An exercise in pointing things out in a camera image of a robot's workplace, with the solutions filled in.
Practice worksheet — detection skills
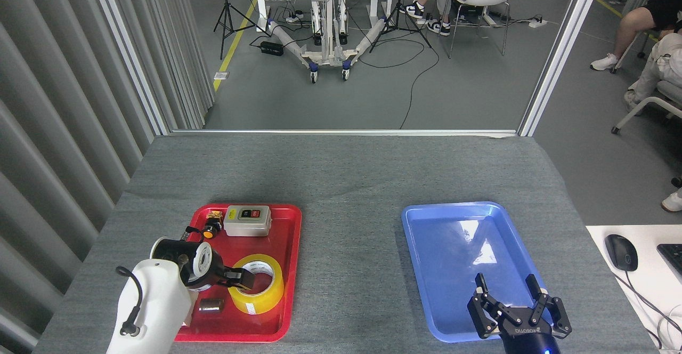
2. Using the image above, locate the black mouse cable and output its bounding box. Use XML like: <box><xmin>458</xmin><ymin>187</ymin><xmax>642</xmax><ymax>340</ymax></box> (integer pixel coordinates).
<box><xmin>618</xmin><ymin>270</ymin><xmax>682</xmax><ymax>339</ymax></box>

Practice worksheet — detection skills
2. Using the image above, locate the grey felt table cover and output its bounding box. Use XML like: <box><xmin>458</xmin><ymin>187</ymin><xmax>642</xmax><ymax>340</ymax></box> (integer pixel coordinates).
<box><xmin>32</xmin><ymin>133</ymin><xmax>659</xmax><ymax>354</ymax></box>

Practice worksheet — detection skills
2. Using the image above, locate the orange push button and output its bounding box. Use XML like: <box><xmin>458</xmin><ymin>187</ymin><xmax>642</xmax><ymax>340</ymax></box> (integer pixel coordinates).
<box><xmin>201</xmin><ymin>210</ymin><xmax>224</xmax><ymax>239</ymax></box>

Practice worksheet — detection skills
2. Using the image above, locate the black computer mouse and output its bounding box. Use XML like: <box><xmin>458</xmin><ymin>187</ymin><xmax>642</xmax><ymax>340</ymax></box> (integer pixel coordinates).
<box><xmin>605</xmin><ymin>234</ymin><xmax>639</xmax><ymax>272</ymax></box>

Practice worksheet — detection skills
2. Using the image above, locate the white frame wheeled chair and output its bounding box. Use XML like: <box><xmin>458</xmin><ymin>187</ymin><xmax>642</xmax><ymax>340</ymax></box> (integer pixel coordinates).
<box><xmin>611</xmin><ymin>79</ymin><xmax>682</xmax><ymax>134</ymax></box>

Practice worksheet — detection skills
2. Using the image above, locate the long black floor cable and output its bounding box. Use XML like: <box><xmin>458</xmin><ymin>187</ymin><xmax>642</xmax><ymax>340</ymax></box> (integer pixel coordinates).
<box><xmin>357</xmin><ymin>29</ymin><xmax>441</xmax><ymax>130</ymax></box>

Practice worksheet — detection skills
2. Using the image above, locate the person in beige trousers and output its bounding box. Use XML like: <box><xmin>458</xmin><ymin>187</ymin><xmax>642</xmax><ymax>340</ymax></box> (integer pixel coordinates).
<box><xmin>623</xmin><ymin>33</ymin><xmax>682</xmax><ymax>115</ymax></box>

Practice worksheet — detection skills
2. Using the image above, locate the grey two-button switch box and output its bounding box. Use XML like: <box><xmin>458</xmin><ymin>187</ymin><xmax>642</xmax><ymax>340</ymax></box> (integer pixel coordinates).
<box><xmin>223</xmin><ymin>205</ymin><xmax>272</xmax><ymax>237</ymax></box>

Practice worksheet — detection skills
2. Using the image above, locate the yellow tape roll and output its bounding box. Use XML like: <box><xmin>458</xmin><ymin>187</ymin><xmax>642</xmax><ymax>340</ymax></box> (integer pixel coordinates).
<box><xmin>228</xmin><ymin>254</ymin><xmax>285</xmax><ymax>315</ymax></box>

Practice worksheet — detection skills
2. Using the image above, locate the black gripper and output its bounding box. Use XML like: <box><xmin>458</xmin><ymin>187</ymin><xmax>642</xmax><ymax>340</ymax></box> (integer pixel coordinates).
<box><xmin>209</xmin><ymin>258</ymin><xmax>255</xmax><ymax>291</ymax></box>
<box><xmin>467</xmin><ymin>273</ymin><xmax>572</xmax><ymax>354</ymax></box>

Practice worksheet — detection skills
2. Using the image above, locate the silver frame post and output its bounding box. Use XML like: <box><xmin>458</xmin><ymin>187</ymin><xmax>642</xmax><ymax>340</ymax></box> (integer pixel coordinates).
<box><xmin>88</xmin><ymin>0</ymin><xmax>171</xmax><ymax>136</ymax></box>
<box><xmin>518</xmin><ymin>0</ymin><xmax>608</xmax><ymax>137</ymax></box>

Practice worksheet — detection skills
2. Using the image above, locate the blue plastic tray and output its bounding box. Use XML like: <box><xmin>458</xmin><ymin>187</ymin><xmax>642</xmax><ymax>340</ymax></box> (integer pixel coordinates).
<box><xmin>401</xmin><ymin>201</ymin><xmax>561</xmax><ymax>343</ymax></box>

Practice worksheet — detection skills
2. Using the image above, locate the person with white shoe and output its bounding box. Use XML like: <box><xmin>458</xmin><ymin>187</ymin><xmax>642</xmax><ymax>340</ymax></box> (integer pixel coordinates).
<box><xmin>661</xmin><ymin>176</ymin><xmax>682</xmax><ymax>213</ymax></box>

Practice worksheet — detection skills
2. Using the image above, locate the silver frame crossbar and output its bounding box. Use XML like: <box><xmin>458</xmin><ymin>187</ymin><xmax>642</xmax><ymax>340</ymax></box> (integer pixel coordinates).
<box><xmin>170</xmin><ymin>128</ymin><xmax>518</xmax><ymax>137</ymax></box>

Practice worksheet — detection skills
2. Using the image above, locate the black tripod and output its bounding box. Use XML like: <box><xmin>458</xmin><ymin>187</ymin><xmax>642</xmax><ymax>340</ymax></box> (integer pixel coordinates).
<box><xmin>369</xmin><ymin>0</ymin><xmax>432</xmax><ymax>53</ymax></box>
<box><xmin>213</xmin><ymin>0</ymin><xmax>272</xmax><ymax>60</ymax></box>

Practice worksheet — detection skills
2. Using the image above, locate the person in black shorts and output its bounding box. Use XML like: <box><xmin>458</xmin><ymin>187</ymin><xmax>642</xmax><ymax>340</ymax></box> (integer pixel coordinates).
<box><xmin>590</xmin><ymin>0</ymin><xmax>682</xmax><ymax>72</ymax></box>

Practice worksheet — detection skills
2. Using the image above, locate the red plastic tray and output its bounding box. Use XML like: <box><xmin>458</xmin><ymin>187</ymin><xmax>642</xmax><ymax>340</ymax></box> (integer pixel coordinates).
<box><xmin>174</xmin><ymin>204</ymin><xmax>302</xmax><ymax>343</ymax></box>

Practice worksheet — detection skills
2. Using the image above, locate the black keyboard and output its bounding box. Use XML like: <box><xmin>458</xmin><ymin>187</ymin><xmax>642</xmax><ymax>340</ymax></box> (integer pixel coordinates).
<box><xmin>656</xmin><ymin>243</ymin><xmax>682</xmax><ymax>283</ymax></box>

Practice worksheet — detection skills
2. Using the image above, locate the white wheeled stand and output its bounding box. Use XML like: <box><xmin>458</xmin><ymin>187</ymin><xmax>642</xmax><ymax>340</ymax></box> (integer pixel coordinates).
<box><xmin>266</xmin><ymin>0</ymin><xmax>387</xmax><ymax>84</ymax></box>

